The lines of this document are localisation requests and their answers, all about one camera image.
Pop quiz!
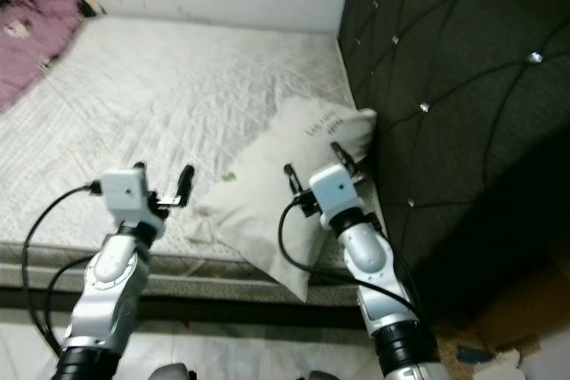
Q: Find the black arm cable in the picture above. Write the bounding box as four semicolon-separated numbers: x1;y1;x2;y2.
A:
21;182;104;365
276;200;421;319

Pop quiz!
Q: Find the purple printed blanket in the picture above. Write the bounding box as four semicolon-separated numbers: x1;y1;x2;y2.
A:
0;0;86;114

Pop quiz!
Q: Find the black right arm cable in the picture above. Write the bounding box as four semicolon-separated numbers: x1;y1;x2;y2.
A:
276;200;421;319

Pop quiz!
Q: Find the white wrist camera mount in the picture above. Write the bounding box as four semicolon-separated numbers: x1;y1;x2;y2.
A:
310;165;362;222
100;169;158;239

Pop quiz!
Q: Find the silver left robot leg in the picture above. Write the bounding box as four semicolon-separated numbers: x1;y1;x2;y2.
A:
147;364;190;380

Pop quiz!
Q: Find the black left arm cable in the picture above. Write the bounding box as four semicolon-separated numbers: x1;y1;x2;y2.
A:
21;182;104;365

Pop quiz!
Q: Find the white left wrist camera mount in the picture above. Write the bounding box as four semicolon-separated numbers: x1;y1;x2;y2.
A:
100;169;158;239

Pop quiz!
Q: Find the small black yellow item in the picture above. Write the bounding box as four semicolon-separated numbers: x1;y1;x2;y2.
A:
80;0;106;17

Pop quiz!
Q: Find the white quilted mattress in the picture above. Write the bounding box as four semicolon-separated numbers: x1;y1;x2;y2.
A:
0;15;391;310

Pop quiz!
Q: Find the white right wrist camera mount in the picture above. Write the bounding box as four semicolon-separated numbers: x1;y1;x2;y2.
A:
310;165;362;222

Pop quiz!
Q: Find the black tufted headboard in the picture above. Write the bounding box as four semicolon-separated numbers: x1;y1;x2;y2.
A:
338;0;570;319

